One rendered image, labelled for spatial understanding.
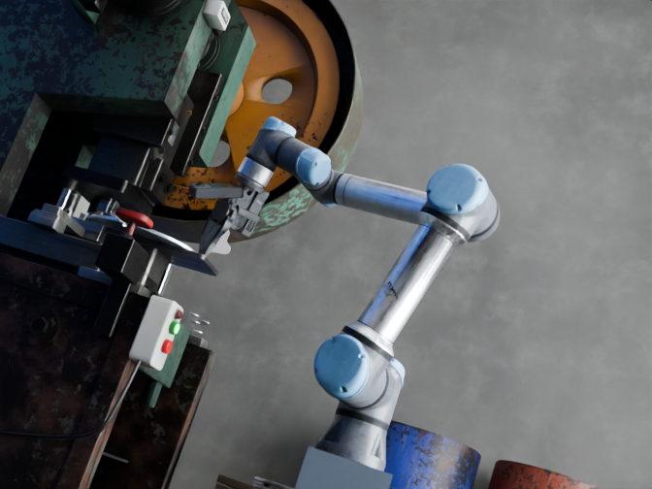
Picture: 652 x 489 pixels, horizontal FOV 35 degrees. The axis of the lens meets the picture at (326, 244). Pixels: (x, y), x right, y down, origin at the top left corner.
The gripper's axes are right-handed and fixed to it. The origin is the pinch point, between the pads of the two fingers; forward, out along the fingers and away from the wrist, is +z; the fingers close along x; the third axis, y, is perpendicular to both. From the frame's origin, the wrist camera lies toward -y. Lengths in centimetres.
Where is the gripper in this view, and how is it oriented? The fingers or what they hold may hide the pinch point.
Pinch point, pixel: (200, 253)
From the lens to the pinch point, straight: 238.5
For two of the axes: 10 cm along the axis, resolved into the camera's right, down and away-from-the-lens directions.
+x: -4.6, -2.8, 8.5
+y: 7.4, 4.1, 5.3
